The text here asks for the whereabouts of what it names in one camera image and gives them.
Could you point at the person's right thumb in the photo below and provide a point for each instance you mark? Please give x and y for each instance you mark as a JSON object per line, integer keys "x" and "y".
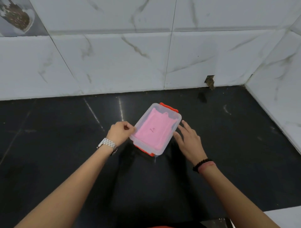
{"x": 178, "y": 139}

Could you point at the decorative food print wall tile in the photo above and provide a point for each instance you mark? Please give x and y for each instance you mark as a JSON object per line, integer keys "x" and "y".
{"x": 16, "y": 17}

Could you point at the person's left thumb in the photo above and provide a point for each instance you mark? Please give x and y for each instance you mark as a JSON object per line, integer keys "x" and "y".
{"x": 130, "y": 129}

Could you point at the person's left hand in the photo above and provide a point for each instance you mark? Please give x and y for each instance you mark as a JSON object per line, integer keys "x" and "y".
{"x": 118, "y": 135}

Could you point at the clear plastic box orange clips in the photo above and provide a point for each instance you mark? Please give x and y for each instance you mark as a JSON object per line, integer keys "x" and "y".
{"x": 141, "y": 142}

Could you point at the pink folded cloth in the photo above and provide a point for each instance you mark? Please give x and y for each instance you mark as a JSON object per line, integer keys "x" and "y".
{"x": 155, "y": 130}

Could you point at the person's right middle finger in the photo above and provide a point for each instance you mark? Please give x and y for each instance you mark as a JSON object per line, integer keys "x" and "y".
{"x": 186, "y": 125}

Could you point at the person's right forearm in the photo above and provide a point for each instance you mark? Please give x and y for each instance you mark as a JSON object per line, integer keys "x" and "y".
{"x": 232, "y": 197}

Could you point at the person's left forearm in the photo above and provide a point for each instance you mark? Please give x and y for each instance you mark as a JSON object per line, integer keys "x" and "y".
{"x": 70, "y": 188}

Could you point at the person's right hand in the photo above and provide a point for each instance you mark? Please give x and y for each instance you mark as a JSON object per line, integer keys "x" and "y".
{"x": 191, "y": 146}

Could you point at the silver metal wristwatch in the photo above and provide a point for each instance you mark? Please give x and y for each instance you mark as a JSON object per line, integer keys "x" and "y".
{"x": 107, "y": 142}

